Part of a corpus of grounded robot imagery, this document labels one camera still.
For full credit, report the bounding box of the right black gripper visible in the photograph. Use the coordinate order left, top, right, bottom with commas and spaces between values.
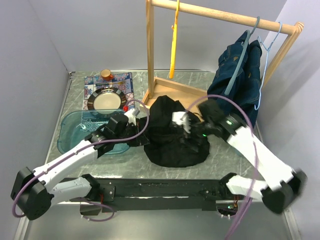
180, 117, 213, 153

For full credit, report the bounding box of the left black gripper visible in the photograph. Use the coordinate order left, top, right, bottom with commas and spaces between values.
114, 121, 150, 147

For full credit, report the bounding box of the black garment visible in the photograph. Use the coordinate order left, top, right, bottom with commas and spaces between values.
144, 95, 210, 168

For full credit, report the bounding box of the denim garment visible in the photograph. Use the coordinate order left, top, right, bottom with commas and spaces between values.
206, 31, 250, 118

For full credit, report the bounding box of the blue denim skirt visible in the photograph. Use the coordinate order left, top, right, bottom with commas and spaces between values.
238, 40, 262, 128

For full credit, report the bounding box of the yellow plastic hanger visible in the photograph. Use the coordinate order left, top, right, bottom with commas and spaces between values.
169, 0, 180, 79

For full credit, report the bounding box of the light blue wire hanger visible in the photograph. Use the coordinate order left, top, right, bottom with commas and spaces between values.
254, 21, 283, 111

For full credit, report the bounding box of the grey-blue plastic hanger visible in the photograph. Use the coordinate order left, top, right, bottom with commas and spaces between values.
224, 16, 260, 96

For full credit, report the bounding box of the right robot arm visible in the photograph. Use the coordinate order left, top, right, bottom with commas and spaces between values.
181, 98, 307, 214

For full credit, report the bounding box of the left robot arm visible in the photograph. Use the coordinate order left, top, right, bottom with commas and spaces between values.
10, 112, 150, 220

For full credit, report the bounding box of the wooden clothes rack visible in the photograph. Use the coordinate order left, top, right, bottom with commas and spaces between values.
142, 0, 304, 108

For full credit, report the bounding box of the black rimmed plate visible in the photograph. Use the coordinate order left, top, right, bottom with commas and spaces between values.
87, 87, 127, 113

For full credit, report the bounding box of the gold fork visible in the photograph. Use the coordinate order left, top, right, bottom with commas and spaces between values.
95, 81, 126, 87

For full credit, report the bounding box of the patterned blue placemat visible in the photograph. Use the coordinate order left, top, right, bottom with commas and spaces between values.
82, 72, 134, 110

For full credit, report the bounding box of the orange cup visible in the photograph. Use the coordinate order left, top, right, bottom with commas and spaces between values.
100, 69, 114, 81

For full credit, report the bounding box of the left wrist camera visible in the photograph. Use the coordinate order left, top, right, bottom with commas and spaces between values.
124, 107, 140, 126

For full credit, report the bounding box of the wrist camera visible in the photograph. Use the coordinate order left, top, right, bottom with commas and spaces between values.
171, 111, 191, 134
124, 107, 140, 126

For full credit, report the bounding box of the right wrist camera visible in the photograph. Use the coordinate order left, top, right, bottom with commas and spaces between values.
171, 111, 191, 134

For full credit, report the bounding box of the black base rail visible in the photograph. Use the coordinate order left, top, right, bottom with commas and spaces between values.
84, 178, 244, 211

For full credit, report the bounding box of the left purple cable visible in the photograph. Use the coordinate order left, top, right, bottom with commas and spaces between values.
11, 99, 151, 223

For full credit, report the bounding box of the purple cable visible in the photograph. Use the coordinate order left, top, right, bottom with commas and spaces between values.
186, 94, 260, 238
11, 99, 151, 223

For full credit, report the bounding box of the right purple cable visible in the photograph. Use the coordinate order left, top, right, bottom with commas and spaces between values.
186, 94, 260, 238

